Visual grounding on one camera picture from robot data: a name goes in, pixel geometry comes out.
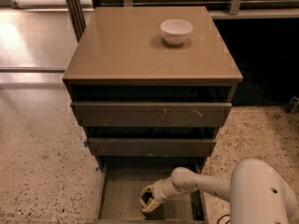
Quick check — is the white ceramic bowl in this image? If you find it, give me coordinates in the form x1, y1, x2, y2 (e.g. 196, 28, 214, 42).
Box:
160, 20, 193, 46

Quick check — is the brown drawer cabinet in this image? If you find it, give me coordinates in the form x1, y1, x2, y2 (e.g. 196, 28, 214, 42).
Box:
62, 6, 244, 224

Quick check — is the dark vertical post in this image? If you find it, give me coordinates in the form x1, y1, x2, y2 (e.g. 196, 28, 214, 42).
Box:
65, 0, 86, 41

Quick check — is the green and yellow sponge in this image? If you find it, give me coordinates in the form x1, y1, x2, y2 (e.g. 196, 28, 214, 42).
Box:
140, 192, 152, 206

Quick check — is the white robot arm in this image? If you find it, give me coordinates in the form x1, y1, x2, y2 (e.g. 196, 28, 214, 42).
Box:
140, 159, 297, 224

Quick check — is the middle drawer front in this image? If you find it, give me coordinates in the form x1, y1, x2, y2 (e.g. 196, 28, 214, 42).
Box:
87, 138, 216, 157

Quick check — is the open bottom drawer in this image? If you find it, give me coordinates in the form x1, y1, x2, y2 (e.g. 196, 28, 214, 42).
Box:
94, 160, 208, 224

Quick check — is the black cable on floor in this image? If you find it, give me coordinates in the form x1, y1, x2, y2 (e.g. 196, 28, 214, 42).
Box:
216, 214, 232, 224

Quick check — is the top drawer front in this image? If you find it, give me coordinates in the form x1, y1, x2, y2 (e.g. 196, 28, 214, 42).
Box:
71, 102, 232, 127

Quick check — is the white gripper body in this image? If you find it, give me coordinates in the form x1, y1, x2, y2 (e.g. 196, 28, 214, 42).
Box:
151, 179, 169, 203

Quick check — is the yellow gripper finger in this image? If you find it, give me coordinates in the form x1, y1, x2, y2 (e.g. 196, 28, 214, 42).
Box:
141, 185, 152, 195
141, 199, 161, 213

